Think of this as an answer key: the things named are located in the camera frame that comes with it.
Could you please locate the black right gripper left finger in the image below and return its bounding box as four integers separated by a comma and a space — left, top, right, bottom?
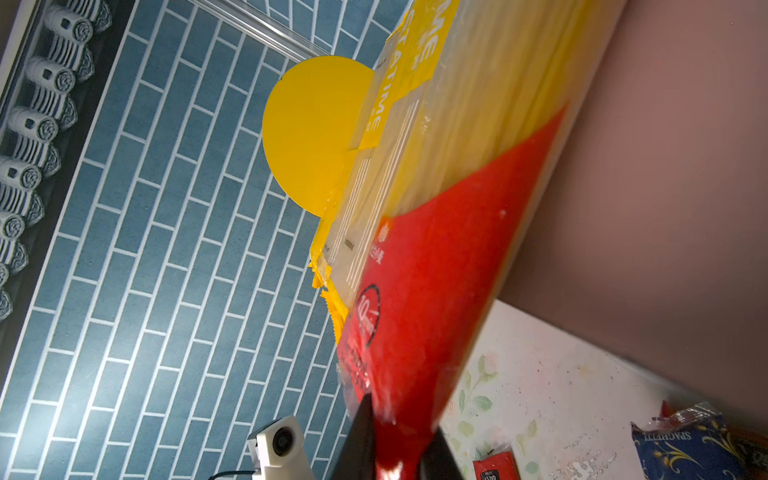
330, 394, 376, 480

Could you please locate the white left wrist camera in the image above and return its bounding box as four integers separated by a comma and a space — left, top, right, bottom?
246, 416, 315, 480

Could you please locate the red spaghetti bag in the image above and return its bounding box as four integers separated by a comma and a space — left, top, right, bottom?
337, 1, 624, 479
473, 446, 521, 480

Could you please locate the blue Moli spaghetti bag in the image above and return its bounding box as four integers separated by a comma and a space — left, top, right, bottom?
631, 402, 747, 480

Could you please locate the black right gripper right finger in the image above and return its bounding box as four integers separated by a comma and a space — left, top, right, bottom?
418, 428, 463, 480

